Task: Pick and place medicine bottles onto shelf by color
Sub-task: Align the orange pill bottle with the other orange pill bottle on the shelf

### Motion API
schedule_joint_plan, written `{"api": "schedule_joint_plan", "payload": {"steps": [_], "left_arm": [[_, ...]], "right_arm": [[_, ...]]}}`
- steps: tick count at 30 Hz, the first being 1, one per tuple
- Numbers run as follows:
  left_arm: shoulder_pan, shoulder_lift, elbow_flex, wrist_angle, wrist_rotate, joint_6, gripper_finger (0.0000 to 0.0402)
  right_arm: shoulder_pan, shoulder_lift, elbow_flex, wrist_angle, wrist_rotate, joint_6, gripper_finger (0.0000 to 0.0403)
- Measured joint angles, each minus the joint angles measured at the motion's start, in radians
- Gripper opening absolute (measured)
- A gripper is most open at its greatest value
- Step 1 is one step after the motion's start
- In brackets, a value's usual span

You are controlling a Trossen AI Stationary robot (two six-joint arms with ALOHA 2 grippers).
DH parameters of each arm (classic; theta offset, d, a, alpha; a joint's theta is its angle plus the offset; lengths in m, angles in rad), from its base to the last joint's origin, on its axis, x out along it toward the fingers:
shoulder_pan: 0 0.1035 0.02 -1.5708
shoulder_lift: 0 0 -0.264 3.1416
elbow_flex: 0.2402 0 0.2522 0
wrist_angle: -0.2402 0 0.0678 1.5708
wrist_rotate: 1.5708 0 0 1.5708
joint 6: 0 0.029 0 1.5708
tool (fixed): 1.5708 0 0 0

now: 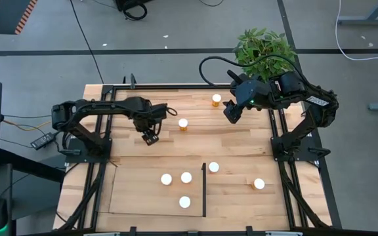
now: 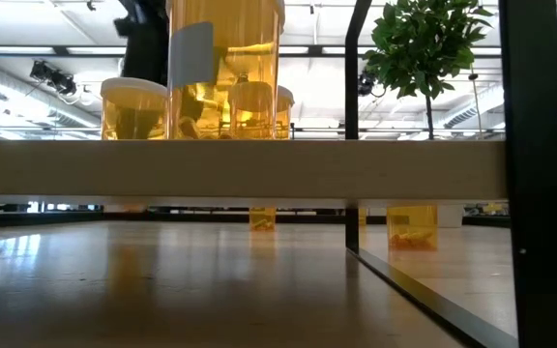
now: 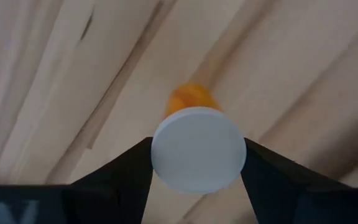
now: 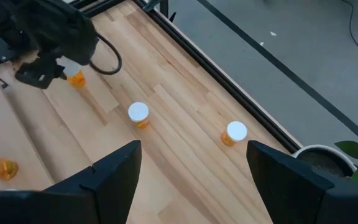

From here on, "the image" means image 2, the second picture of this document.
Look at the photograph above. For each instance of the green leafy potted tree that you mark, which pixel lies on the green leafy potted tree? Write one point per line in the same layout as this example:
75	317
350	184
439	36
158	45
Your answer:
423	43

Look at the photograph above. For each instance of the light wooden shelf board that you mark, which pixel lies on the light wooden shelf board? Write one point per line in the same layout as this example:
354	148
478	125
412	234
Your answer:
211	169

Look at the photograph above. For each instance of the yellow broom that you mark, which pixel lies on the yellow broom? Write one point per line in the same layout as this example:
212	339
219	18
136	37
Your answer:
493	208

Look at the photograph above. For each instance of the white plant pot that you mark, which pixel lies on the white plant pot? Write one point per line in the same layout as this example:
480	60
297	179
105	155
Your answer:
450	217

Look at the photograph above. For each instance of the black ceiling spotlight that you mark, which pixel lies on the black ceiling spotlight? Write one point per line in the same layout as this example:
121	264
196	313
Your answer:
368	84
41	70
64	84

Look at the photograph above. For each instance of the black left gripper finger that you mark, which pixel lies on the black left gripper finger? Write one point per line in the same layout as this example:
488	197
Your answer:
145	43

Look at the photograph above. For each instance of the black metal shelf frame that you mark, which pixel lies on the black metal shelf frame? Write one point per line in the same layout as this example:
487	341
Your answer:
539	193

